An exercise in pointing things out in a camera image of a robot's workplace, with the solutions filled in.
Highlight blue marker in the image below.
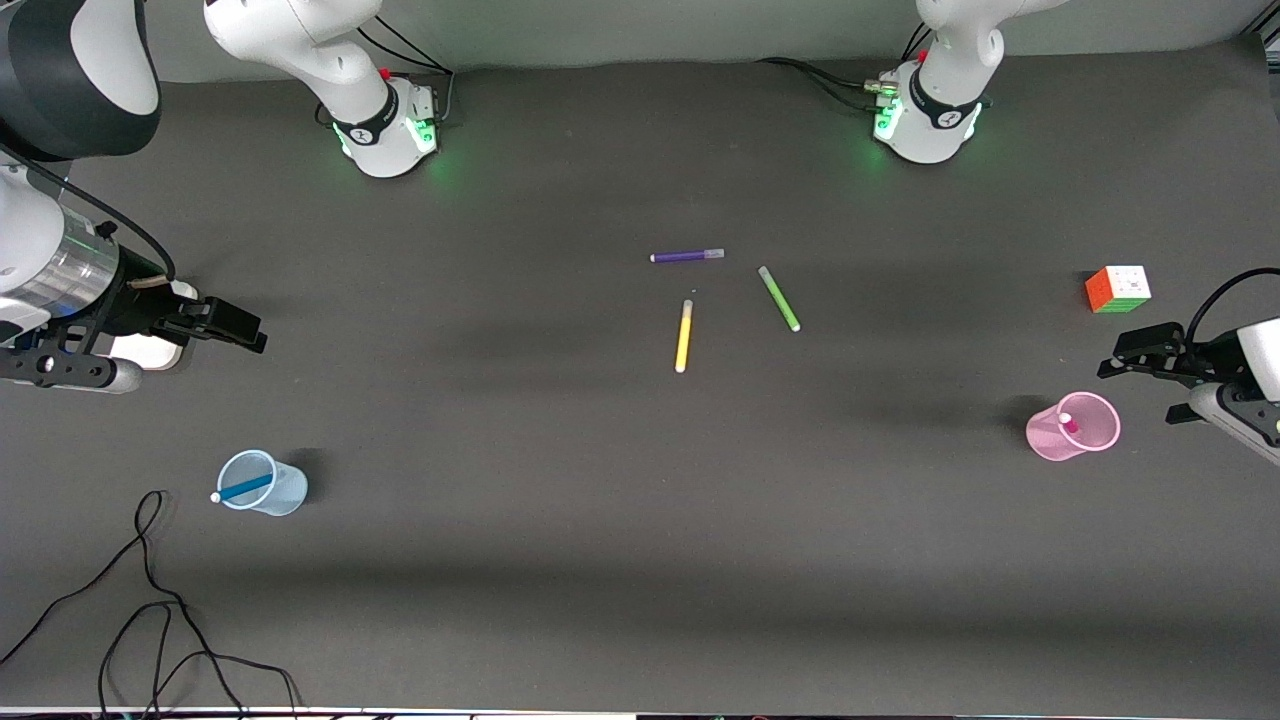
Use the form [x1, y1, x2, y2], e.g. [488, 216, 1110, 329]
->
[209, 473, 274, 505]

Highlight colourful puzzle cube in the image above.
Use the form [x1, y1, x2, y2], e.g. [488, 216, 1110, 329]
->
[1085, 265, 1153, 315]

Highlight pink plastic cup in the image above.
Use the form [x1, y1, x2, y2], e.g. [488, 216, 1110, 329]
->
[1026, 391, 1122, 463]

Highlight light blue plastic cup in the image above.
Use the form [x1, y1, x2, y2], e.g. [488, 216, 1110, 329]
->
[216, 450, 309, 518]

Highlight green marker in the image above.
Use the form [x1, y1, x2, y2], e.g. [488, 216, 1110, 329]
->
[757, 265, 802, 333]

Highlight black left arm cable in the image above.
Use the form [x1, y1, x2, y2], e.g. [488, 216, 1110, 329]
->
[1184, 266, 1280, 349]

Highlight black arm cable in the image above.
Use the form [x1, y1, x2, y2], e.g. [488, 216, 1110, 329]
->
[1184, 266, 1280, 349]
[0, 143, 177, 283]

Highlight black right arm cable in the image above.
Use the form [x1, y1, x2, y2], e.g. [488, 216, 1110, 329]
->
[0, 143, 177, 283]

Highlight loose black cable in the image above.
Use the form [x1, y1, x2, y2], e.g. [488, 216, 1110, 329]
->
[0, 489, 303, 720]

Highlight black right arm base cables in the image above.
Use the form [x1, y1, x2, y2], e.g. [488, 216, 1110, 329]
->
[316, 14, 457, 129]

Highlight black arm base cables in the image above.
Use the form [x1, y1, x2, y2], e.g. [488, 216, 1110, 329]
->
[755, 20, 993, 113]
[316, 14, 457, 129]

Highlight black left arm base cables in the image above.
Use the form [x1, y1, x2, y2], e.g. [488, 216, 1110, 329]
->
[755, 20, 993, 113]

